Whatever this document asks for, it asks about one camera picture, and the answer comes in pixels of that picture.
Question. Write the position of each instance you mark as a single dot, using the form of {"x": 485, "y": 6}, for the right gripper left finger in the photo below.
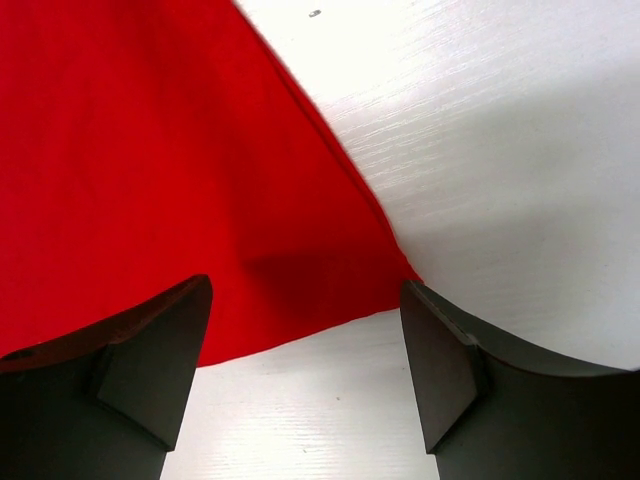
{"x": 106, "y": 401}

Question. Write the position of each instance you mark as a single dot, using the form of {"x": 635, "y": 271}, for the red t-shirt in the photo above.
{"x": 145, "y": 142}

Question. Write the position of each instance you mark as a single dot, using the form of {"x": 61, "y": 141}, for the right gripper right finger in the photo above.
{"x": 495, "y": 406}

